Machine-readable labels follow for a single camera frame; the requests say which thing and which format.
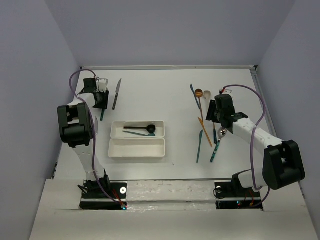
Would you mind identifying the black plastic spoon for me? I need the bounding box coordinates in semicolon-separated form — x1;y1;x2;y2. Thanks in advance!
123;124;156;134

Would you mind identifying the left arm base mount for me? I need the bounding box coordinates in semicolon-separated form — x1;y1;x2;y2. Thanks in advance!
77;176;128;211

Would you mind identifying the teal handled steel knife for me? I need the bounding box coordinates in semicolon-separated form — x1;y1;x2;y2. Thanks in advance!
100;109;105;122

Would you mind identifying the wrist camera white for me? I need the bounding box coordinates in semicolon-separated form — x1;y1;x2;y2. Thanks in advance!
96;78;109;93
219;88;233;98

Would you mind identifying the orange plastic knife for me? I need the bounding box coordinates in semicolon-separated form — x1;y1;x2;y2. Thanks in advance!
197;117;213;148

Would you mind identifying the dark handled steel knife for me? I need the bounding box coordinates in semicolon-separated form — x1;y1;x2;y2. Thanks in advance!
112;78;122;111

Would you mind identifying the white tray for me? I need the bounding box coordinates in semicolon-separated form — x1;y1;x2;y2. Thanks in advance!
108;138;166;158
110;121;165;139

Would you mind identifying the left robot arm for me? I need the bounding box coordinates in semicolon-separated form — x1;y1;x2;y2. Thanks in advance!
57;77;111;198

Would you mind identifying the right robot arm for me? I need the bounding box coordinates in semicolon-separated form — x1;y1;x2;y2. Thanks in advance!
206;94;306;196

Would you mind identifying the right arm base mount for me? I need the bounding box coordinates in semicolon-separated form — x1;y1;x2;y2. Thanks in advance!
212;170;263;210

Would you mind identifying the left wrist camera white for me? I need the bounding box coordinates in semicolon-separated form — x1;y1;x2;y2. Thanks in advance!
96;78;109;93

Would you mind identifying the teal plastic spoon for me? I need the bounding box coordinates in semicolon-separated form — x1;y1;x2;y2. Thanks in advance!
122;130;156;137

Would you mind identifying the teal plastic knife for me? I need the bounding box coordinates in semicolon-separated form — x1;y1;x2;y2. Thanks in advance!
196;130;204;164

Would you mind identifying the lower white tray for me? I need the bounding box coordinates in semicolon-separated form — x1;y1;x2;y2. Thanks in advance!
108;138;166;158

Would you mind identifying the gold spoon blue handle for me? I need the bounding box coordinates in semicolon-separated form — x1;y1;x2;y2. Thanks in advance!
213;122;218;144

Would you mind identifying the beige plastic spoon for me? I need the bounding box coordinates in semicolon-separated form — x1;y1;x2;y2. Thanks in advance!
203;90;212;101

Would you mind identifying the upper white tray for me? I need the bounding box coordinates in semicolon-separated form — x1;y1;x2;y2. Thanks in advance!
110;121;165;139

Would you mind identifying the copper metal spoon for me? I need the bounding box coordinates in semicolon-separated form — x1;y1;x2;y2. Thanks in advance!
195;88;204;121

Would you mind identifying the blue plastic knife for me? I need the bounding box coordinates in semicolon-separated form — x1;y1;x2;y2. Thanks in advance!
190;84;200;110

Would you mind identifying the pink plastic knife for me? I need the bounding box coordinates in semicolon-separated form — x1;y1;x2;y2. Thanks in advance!
94;117;99;136

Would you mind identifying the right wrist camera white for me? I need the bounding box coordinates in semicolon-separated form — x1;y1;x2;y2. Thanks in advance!
219;88;233;98

